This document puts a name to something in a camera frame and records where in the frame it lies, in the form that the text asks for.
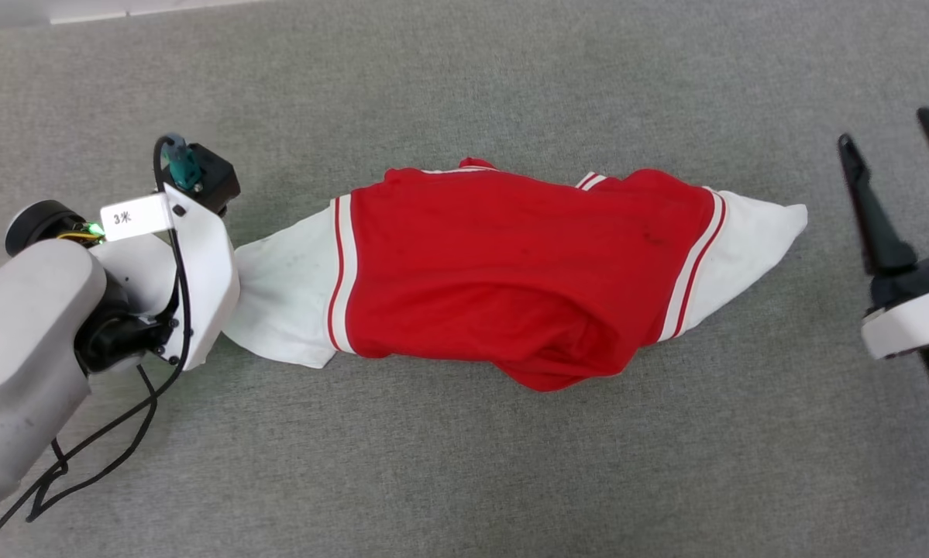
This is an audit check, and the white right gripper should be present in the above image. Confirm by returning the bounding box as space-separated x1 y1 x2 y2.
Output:
837 106 929 436

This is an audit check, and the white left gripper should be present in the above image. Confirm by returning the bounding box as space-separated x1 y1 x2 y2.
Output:
5 184 242 374

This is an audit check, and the red and white jersey shirt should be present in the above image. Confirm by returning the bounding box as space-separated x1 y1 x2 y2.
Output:
222 157 809 393

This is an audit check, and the thin black cable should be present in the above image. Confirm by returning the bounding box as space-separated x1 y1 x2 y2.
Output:
0 135 195 558

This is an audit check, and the teal cable plug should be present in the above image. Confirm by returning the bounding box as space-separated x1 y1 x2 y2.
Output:
161 133 204 193

